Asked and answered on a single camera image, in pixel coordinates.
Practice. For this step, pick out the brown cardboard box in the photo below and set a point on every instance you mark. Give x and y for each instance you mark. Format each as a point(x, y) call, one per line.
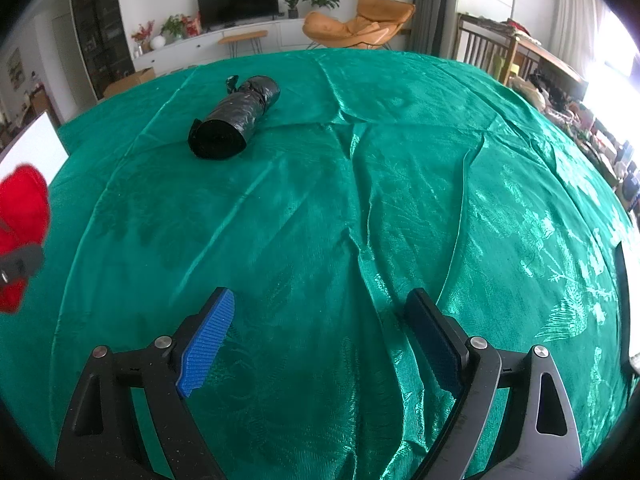
point(130, 81)

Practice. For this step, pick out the framed wall picture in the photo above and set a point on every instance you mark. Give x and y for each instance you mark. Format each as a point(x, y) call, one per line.
point(16, 70)

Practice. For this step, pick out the dark glass cabinet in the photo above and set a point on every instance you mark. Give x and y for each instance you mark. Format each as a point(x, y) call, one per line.
point(100, 30)

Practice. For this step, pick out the red gift box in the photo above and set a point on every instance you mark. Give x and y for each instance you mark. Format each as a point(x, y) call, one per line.
point(194, 26)

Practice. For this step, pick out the red flowers in vase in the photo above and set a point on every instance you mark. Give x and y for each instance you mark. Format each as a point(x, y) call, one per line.
point(141, 35)

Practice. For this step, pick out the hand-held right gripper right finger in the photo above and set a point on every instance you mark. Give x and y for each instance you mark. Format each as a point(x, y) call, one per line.
point(432, 345)

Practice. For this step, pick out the black trash bag roll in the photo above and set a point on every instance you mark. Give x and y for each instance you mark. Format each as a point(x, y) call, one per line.
point(225, 120)

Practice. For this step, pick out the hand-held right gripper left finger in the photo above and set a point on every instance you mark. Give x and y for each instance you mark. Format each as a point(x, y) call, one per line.
point(207, 340)

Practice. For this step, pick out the white cardboard box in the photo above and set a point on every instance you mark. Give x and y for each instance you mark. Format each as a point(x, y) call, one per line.
point(35, 150)

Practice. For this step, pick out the orange lounge chair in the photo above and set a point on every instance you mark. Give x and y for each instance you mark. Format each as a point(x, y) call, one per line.
point(355, 27)

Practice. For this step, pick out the green plant with red blooms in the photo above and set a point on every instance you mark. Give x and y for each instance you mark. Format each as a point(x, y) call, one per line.
point(173, 27)

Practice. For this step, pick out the green satin tablecloth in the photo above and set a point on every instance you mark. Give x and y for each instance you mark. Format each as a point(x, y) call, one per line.
point(325, 210)

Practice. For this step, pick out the grey curtain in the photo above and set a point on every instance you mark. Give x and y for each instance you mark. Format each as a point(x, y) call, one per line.
point(436, 7)

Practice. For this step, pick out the wooden side table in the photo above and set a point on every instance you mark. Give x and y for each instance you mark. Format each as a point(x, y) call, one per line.
point(242, 36)

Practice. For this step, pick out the small green potted plant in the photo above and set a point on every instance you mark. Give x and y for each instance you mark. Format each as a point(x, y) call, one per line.
point(292, 6)

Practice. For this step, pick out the smartphone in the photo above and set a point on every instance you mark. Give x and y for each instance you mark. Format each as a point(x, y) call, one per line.
point(625, 310)

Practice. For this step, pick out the red mesh bath pouf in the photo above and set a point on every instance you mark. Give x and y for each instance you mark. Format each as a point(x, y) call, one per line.
point(25, 205)

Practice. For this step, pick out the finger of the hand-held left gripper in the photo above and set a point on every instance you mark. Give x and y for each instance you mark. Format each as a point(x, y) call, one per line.
point(22, 260)

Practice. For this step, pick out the white television cabinet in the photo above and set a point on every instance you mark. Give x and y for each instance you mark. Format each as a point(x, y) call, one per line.
point(200, 47)

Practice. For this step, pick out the wooden railed bench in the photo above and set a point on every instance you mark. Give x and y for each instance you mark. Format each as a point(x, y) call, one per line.
point(540, 57)

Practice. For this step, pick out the white curtain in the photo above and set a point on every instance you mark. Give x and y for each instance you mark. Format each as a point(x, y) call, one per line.
point(575, 15)

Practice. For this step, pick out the flat screen television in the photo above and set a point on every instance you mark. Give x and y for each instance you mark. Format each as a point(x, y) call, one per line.
point(237, 2)

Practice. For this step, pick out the white round vase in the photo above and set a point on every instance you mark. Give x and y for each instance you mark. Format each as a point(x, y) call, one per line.
point(158, 42)

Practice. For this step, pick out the pile of cluttered household goods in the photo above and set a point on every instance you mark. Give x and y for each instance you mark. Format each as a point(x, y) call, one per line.
point(590, 130)

